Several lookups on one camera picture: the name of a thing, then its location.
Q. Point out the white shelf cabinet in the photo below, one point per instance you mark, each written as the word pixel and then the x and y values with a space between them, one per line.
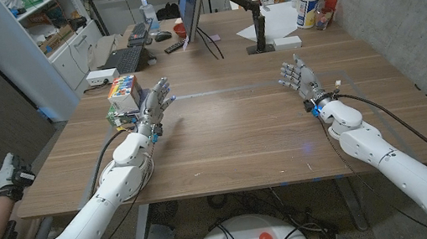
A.
pixel 9 61

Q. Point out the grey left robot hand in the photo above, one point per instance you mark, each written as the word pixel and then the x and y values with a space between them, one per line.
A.
pixel 150 109

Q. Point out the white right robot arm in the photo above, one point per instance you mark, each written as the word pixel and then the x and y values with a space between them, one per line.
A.
pixel 400 176

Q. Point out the red bowl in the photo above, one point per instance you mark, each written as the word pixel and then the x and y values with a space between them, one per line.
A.
pixel 180 30

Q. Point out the flat green box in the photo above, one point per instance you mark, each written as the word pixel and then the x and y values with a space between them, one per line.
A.
pixel 120 117

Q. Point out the small white flat box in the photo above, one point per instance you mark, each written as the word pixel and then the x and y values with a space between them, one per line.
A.
pixel 287 42

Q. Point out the small black keyboard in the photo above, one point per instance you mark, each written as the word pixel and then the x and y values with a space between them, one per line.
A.
pixel 138 33

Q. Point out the pink sticky note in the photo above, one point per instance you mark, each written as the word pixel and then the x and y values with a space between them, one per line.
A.
pixel 214 38

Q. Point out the clear hand sanitizer bottle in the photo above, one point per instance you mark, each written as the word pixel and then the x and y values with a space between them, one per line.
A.
pixel 149 16

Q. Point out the large black keyboard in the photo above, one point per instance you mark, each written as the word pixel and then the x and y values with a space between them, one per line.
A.
pixel 124 60

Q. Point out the cardboard box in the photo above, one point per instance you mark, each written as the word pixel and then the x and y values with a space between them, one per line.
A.
pixel 57 40

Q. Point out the red cup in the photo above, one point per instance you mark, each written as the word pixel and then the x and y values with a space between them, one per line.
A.
pixel 331 3

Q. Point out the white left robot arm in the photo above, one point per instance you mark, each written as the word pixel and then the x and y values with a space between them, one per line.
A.
pixel 85 227

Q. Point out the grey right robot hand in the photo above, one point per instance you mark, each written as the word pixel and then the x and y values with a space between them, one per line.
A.
pixel 305 80

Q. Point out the black remote control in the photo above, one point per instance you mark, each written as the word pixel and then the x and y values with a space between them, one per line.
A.
pixel 174 47

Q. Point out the beige cloth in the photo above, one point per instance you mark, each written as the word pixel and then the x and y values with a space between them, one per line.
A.
pixel 103 49

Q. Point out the grey slim table leg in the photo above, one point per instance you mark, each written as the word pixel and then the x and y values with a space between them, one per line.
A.
pixel 351 205

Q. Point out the white power strip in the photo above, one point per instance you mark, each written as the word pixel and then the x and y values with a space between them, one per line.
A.
pixel 102 77

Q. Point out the black computer mouse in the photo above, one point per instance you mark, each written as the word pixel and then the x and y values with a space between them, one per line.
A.
pixel 163 36

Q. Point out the white wipes canister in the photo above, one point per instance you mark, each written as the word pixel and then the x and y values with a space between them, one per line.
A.
pixel 308 8

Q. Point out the white paper sheet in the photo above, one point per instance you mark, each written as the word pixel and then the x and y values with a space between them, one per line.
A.
pixel 277 21

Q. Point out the white box with colourful print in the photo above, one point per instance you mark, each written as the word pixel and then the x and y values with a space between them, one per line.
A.
pixel 123 95

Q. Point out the computer monitor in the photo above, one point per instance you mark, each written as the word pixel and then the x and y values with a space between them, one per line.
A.
pixel 191 0

